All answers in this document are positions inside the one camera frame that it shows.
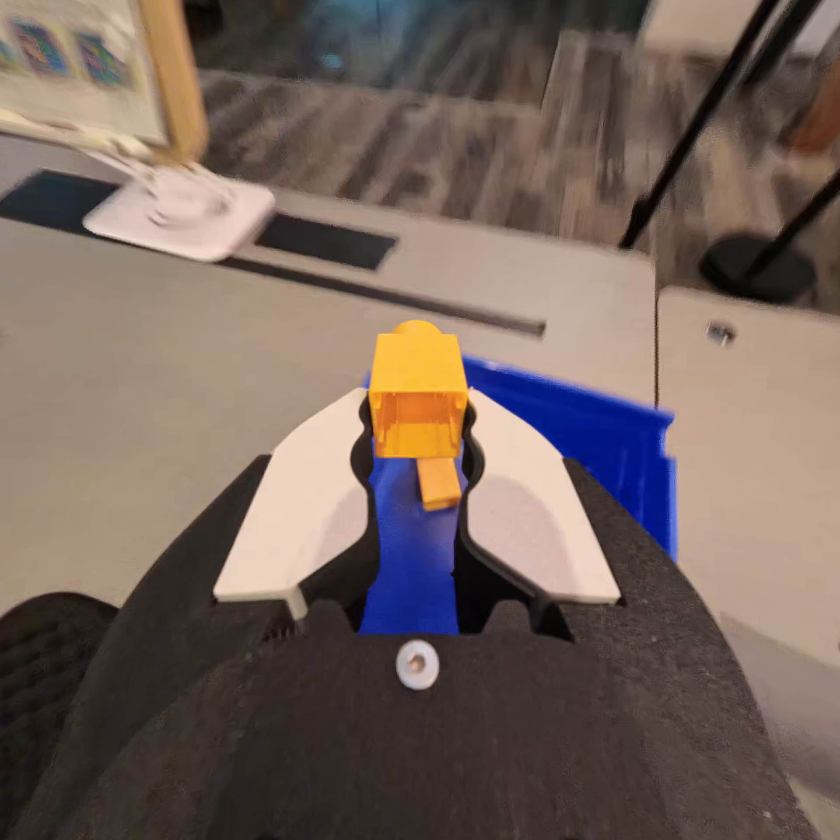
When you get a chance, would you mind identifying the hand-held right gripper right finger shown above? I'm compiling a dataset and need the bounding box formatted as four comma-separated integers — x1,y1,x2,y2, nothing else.
454,388,622,606

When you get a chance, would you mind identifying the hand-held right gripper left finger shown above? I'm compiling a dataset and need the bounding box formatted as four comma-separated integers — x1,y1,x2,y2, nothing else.
213,387,382,622

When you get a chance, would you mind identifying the yellow toy block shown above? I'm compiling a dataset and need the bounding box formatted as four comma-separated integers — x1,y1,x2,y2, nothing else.
369,320,468,458
416,457,462,513

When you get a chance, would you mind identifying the blue plastic bin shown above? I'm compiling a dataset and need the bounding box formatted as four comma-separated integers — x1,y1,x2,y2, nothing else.
357,354,678,636

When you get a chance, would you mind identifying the grey desk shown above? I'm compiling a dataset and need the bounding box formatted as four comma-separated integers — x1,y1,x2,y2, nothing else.
0,134,840,821

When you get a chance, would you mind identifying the dark flat plate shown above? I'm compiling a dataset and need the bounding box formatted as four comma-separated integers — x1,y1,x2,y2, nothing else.
0,169,122,232
255,213,399,271

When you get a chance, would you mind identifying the black mesh armrest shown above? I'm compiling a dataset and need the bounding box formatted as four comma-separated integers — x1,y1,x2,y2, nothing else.
0,592,120,818

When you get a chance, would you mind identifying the white stand base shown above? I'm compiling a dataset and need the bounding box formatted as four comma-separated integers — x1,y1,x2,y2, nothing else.
83,164,277,263

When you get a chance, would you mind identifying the black floor stand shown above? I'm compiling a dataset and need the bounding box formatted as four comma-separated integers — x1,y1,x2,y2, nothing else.
620,0,840,304

